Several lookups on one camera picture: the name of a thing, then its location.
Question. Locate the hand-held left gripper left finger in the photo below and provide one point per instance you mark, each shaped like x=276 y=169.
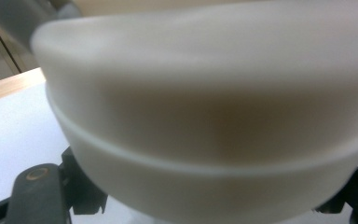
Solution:
x=84 y=193

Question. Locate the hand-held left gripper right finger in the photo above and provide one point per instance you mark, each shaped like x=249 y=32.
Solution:
x=345 y=199

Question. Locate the clear cup with cream lid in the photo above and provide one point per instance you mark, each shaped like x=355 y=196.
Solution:
x=205 y=109

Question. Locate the brown wall strip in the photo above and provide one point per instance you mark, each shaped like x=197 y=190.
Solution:
x=3 y=46

